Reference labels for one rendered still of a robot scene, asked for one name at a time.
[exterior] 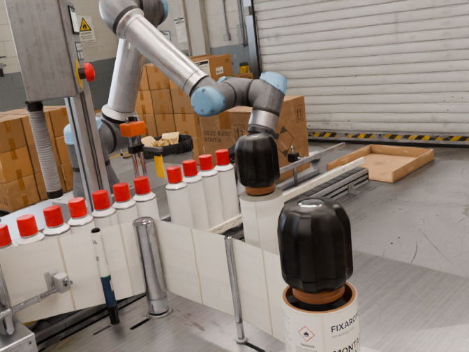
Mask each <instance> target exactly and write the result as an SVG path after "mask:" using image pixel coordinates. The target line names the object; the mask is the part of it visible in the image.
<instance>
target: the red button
mask: <svg viewBox="0 0 469 352"><path fill-rule="evenodd" d="M78 73H79V77H80V79H81V80H82V79H87V82H93V81H94V79H95V72H94V68H93V66H92V65H91V64H90V63H85V64H84V68H79V69H78Z"/></svg>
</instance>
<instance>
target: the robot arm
mask: <svg viewBox="0 0 469 352"><path fill-rule="evenodd" d="M99 11H100V15H101V17H102V19H103V21H104V23H105V24H106V25H107V27H108V28H109V29H110V30H111V31H112V32H113V33H114V34H115V35H116V36H117V37H119V38H120V40H119V47H118V51H117V58H116V62H115V67H114V74H113V78H112V85H111V89H110V96H109V101H108V104H106V105H104V106H103V108H102V111H101V116H100V118H99V117H96V123H97V127H98V133H99V137H100V143H101V147H102V151H103V158H104V162H105V168H106V172H107V178H108V182H109V185H110V192H111V194H113V193H114V191H113V185H115V184H118V183H121V182H120V180H119V179H118V178H117V176H116V174H115V172H114V170H113V168H112V166H111V163H110V158H109V154H111V153H113V152H116V151H118V150H120V149H125V148H127V147H128V146H130V145H129V140H128V137H124V136H121V130H120V126H119V125H120V124H123V123H126V122H125V118H127V117H129V116H137V120H138V121H139V119H138V114H137V112H136V111H135V104H136V100H137V94H138V90H139V87H140V81H141V77H142V71H143V68H144V61H145V58H147V59H148V60H149V61H150V62H151V63H152V64H153V65H155V66H156V67H157V68H158V69H159V70H160V71H161V72H163V73H164V74H165V75H166V76H167V77H168V78H169V79H171V81H173V83H175V84H176V86H178V87H179V88H180V89H181V90H182V91H183V92H184V93H186V94H187V95H188V96H189V97H190V98H191V105H192V106H193V109H194V111H195V112H196V113H197V114H198V115H199V116H202V117H211V116H214V115H218V114H220V113H221V112H224V111H226V110H229V109H231V108H234V107H237V106H239V105H240V106H246V107H252V108H253V109H252V112H251V117H250V120H249V123H248V125H249V127H248V133H268V134H270V135H272V136H273V137H274V139H278V138H279V135H280V134H278V133H274V132H275V131H276V127H277V124H278V118H279V115H280V112H281V107H282V105H283V99H284V96H285V90H286V86H287V79H286V78H285V77H284V76H283V75H281V74H279V73H275V72H271V71H267V72H263V73H262V74H261V76H260V79H259V80H252V79H246V78H236V77H232V76H229V77H221V78H219V79H218V81H217V82H216V81H215V80H213V79H212V78H211V77H210V76H209V75H208V74H206V73H205V72H204V71H203V70H202V69H201V68H200V67H199V66H198V65H197V64H196V63H195V62H193V61H192V60H191V59H190V58H189V57H188V56H186V55H185V54H184V53H183V52H182V51H181V50H180V49H179V48H178V47H177V46H176V45H175V44H173V43H172V42H171V41H170V40H169V39H168V38H166V37H165V36H164V35H163V34H162V33H161V32H160V31H159V30H157V27H158V25H160V24H162V23H163V22H164V21H165V20H166V18H167V16H168V1H167V0H100V1H99ZM64 137H65V143H66V146H67V149H68V154H69V157H70V162H71V165H72V169H73V197H74V198H79V197H83V198H84V200H86V196H85V193H84V187H83V183H82V177H81V174H80V168H79V164H78V160H77V154H76V151H75V145H74V142H73V135H72V132H71V128H70V124H68V125H67V126H66V127H65V128H64ZM235 146H236V144H235V145H233V146H231V147H230V148H228V154H229V160H230V163H233V166H234V175H235V181H236V187H237V197H238V203H239V207H241V203H240V199H239V196H240V193H242V192H243V191H245V186H243V185H241V184H240V183H239V180H238V176H237V165H236V159H235Z"/></svg>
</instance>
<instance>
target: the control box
mask: <svg viewBox="0 0 469 352"><path fill-rule="evenodd" d="M4 3H5V6H6V12H7V15H8V20H9V23H10V29H11V32H12V35H13V41H14V44H15V49H16V53H17V58H18V61H19V65H20V70H21V74H22V79H23V83H24V88H25V91H26V95H27V100H28V102H30V103H33V102H39V101H48V100H54V99H59V98H68V97H74V96H77V95H78V94H80V93H81V92H82V91H84V90H85V89H86V88H87V87H88V86H89V82H87V79H82V80H81V79H80V77H79V73H78V69H79V68H84V60H82V61H78V57H77V50H76V46H75V42H80V36H79V35H76V34H73V30H72V26H71V22H70V15H69V12H68V5H69V6H72V7H74V5H73V3H71V2H69V1H68V0H5V1H4Z"/></svg>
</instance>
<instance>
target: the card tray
mask: <svg viewBox="0 0 469 352"><path fill-rule="evenodd" d="M361 157H364V163H363V164H361V165H360V166H358V167H362V168H365V169H368V180H373V181H379V182H389V183H394V182H396V181H398V180H399V179H401V178H403V177H405V176H406V175H408V174H410V173H411V172H413V171H415V170H416V169H418V168H421V167H422V166H424V165H426V164H427V163H429V162H431V161H432V160H434V149H424V148H416V147H398V146H389V145H372V144H370V145H367V146H365V147H363V148H361V149H358V150H356V151H354V152H352V153H349V154H347V155H345V156H342V157H341V158H339V159H336V160H334V161H332V162H329V163H327V172H328V171H330V170H332V169H334V168H336V167H339V166H344V165H346V164H348V163H350V162H352V161H354V160H356V159H359V158H361Z"/></svg>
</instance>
